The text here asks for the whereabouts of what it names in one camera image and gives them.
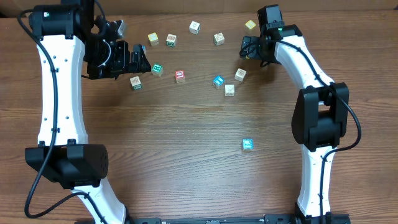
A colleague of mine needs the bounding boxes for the yellow top block right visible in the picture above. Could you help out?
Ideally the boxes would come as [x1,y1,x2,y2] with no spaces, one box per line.
[244,20,257,33]

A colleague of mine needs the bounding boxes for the white block top centre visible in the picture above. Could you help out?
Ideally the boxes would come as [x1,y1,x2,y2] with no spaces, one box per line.
[189,21,200,35]

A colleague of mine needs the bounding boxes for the red letter U block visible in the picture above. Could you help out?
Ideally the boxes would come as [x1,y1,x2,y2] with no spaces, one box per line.
[175,70,185,83]

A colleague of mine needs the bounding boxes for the white picture block dark side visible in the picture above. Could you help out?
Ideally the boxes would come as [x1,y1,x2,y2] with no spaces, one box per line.
[234,68,247,82]

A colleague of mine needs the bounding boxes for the white picture block centre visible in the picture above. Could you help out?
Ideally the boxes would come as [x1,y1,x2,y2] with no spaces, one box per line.
[213,32,225,46]

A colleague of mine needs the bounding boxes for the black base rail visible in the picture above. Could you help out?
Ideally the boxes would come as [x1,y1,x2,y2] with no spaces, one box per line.
[127,214,351,224]

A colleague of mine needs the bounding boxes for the green letter R block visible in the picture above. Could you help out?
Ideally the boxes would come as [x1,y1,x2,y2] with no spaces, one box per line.
[152,63,164,77]

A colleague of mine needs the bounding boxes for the white block blue side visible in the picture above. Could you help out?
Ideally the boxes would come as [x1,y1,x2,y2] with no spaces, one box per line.
[242,139,254,151]

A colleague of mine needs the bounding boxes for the wooden block green letter side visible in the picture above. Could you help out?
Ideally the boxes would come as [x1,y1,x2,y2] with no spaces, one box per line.
[166,34,177,47]

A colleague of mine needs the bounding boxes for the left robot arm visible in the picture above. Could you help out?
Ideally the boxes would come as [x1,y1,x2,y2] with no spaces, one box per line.
[22,0,151,223]

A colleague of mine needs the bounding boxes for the white block yellow side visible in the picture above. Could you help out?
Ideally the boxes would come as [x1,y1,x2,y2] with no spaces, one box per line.
[224,84,235,96]

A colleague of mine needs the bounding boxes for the yellow top block left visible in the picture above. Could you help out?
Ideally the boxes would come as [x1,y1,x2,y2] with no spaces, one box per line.
[148,32,159,46]

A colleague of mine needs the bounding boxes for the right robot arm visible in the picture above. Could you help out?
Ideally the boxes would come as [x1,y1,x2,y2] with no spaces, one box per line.
[239,4,351,223]

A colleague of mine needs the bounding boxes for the white grapes picture block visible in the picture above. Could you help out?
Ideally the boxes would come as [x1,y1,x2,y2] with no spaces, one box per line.
[130,76,142,90]

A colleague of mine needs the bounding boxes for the blue letter T block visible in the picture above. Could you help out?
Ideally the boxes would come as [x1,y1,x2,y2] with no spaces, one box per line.
[212,75,225,89]

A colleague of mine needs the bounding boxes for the blue letter block far left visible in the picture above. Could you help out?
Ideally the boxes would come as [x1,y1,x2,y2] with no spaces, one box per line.
[142,45,147,54]

